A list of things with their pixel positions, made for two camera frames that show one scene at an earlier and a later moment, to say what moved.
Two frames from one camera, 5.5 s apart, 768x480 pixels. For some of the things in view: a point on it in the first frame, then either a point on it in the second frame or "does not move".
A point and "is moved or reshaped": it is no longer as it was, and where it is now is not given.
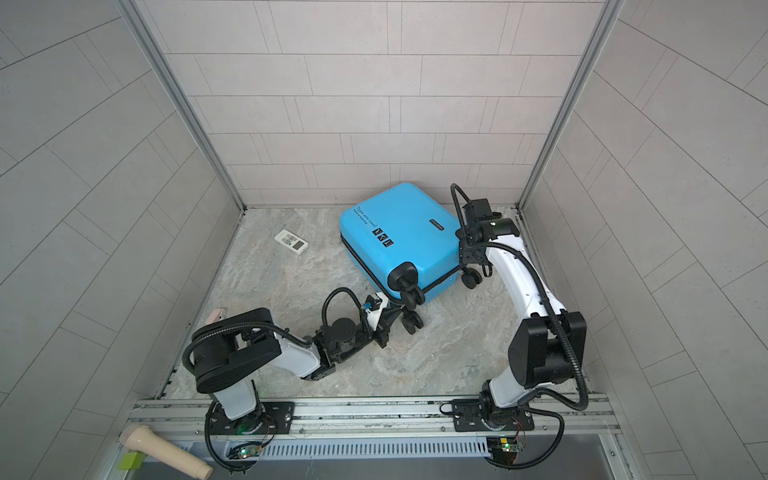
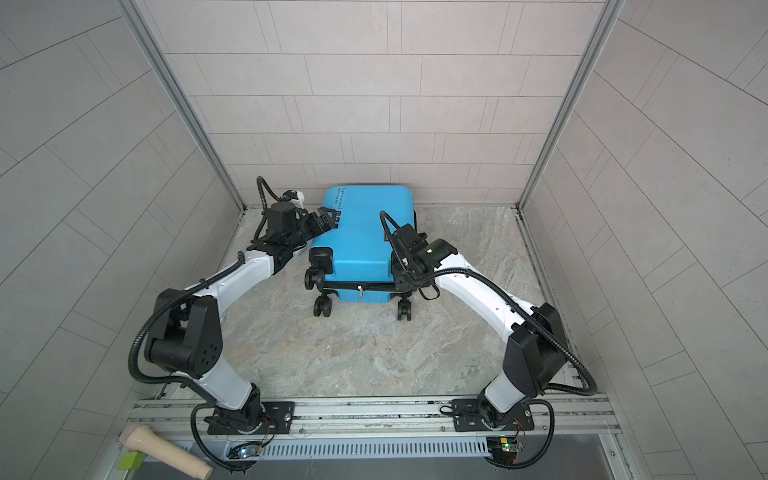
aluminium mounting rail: x=414 y=419 does not move
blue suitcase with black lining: x=406 y=245 is moved or reshaped
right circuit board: x=504 y=449 does not move
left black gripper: x=382 y=333 → x=325 y=220
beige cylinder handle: x=143 y=438 does not move
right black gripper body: x=468 y=250 → x=404 y=277
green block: x=131 y=460 does not move
